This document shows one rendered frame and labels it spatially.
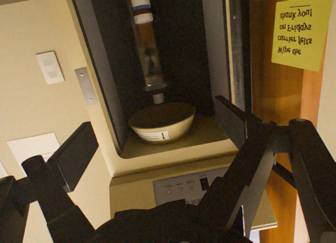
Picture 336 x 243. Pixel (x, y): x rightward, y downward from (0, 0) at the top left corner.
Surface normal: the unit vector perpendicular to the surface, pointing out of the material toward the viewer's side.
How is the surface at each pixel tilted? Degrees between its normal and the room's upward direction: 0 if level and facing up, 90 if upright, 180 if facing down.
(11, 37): 90
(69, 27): 90
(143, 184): 135
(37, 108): 90
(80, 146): 90
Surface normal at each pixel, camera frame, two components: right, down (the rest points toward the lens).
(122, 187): -0.08, -0.40
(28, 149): 0.07, 0.35
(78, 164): 0.98, -0.19
